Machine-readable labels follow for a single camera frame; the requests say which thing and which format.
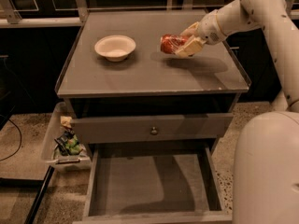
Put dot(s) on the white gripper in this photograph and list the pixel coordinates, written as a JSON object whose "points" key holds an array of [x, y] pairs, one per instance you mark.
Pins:
{"points": [[208, 28]]}

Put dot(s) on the red coke can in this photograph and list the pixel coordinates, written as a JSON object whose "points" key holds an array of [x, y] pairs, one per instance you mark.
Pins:
{"points": [[169, 44]]}

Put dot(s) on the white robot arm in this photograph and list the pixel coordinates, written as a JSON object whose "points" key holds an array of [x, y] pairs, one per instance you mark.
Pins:
{"points": [[266, 168]]}

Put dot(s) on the grey drawer cabinet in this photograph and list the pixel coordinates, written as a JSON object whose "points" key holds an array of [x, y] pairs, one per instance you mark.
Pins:
{"points": [[148, 82]]}

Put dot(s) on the grey top drawer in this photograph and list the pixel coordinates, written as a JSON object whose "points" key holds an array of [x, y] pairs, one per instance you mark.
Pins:
{"points": [[137, 128]]}

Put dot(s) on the brass drawer knob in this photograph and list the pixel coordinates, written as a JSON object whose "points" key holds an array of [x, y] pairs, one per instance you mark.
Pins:
{"points": [[154, 131]]}

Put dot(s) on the open grey middle drawer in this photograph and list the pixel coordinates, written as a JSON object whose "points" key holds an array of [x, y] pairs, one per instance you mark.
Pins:
{"points": [[154, 183]]}

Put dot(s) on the white paper bowl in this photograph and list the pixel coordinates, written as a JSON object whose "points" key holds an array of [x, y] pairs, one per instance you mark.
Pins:
{"points": [[115, 48]]}

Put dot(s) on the tan snack packet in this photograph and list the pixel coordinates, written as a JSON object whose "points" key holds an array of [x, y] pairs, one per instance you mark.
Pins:
{"points": [[65, 121]]}

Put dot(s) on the green snack bag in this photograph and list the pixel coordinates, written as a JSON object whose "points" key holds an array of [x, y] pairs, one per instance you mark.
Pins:
{"points": [[68, 144]]}

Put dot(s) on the metal railing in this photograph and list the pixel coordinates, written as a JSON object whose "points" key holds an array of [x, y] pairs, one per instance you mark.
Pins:
{"points": [[13, 19]]}

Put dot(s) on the black floor frame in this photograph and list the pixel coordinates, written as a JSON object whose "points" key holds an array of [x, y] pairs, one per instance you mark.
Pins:
{"points": [[39, 185]]}

